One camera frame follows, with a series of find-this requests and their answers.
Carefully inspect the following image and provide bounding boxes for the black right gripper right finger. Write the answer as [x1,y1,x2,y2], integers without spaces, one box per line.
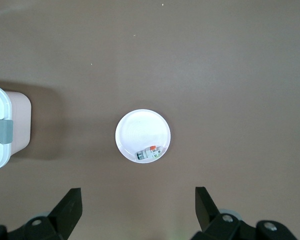
[193,186,260,240]

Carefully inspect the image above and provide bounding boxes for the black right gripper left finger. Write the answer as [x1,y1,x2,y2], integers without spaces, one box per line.
[8,187,84,240]

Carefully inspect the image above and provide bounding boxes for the pale pink round plate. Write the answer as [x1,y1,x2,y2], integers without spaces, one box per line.
[114,108,172,164]

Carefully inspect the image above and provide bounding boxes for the brown table cover mat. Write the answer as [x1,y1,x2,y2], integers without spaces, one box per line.
[0,0,300,240]

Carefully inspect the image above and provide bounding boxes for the green white push button switch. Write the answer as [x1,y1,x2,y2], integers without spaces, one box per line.
[135,144,164,161]

